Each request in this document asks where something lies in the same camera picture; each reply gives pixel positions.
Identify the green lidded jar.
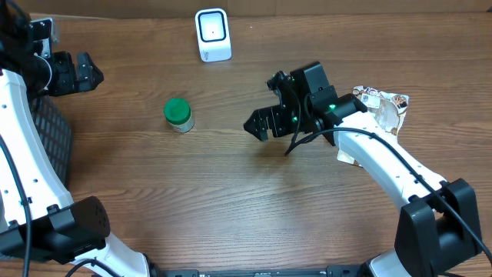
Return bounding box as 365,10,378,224
163,98,194,133

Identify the beige plastic pouch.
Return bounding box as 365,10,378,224
336,85,411,167

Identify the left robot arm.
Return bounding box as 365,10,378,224
1,0,160,276

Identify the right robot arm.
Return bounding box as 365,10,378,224
244,62,489,276

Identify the white barcode scanner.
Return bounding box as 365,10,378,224
194,8,232,62

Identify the grey plastic mesh basket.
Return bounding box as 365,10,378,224
29,96,74,189

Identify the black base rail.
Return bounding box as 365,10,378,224
158,265,367,277

